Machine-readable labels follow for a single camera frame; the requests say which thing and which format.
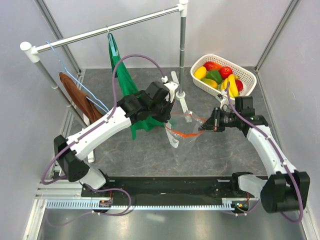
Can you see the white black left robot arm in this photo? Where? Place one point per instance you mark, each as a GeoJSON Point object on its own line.
{"type": "Point", "coordinates": [155, 102]}

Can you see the red pomegranate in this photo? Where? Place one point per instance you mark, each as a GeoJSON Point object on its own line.
{"type": "Point", "coordinates": [239, 85]}

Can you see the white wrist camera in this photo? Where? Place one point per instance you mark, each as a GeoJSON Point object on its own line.
{"type": "Point", "coordinates": [222, 97]}
{"type": "Point", "coordinates": [172, 87]}

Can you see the white clothes rack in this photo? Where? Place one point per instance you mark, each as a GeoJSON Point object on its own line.
{"type": "Point", "coordinates": [32, 52]}

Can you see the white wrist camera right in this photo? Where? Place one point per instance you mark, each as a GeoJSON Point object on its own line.
{"type": "Point", "coordinates": [222, 97]}

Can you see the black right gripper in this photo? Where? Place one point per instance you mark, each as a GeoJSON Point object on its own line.
{"type": "Point", "coordinates": [213, 123]}

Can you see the red apple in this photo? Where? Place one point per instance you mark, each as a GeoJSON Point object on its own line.
{"type": "Point", "coordinates": [225, 72]}

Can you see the green bell pepper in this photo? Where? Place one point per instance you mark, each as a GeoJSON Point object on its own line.
{"type": "Point", "coordinates": [215, 75]}

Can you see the blue shirt hanger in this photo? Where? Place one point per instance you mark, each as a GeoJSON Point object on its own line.
{"type": "Point", "coordinates": [112, 43]}

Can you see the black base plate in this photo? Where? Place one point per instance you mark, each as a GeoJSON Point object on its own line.
{"type": "Point", "coordinates": [169, 190]}

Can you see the light blue hanger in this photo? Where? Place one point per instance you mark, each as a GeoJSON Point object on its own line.
{"type": "Point", "coordinates": [95, 100]}

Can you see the aluminium frame rail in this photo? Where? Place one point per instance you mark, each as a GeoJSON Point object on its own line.
{"type": "Point", "coordinates": [66, 189]}

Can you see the yellow lemon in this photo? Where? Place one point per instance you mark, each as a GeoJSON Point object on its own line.
{"type": "Point", "coordinates": [200, 73]}

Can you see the yellow banana bunch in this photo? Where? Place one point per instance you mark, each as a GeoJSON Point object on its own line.
{"type": "Point", "coordinates": [233, 90]}

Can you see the yellow green mango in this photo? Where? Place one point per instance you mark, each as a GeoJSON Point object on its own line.
{"type": "Point", "coordinates": [210, 82]}

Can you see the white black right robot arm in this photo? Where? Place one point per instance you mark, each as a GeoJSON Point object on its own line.
{"type": "Point", "coordinates": [286, 188]}

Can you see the clear zip top bag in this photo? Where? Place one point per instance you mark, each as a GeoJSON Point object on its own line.
{"type": "Point", "coordinates": [182, 131]}

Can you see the brown towel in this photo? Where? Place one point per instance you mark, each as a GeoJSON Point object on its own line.
{"type": "Point", "coordinates": [80, 99]}

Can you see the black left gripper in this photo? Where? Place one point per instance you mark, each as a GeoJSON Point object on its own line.
{"type": "Point", "coordinates": [166, 116]}

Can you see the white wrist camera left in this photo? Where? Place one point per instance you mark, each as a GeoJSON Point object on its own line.
{"type": "Point", "coordinates": [172, 87]}

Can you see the slotted cable duct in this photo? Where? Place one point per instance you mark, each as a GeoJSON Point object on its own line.
{"type": "Point", "coordinates": [87, 204]}

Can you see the white plastic basket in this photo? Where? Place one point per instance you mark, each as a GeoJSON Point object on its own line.
{"type": "Point", "coordinates": [246, 77]}

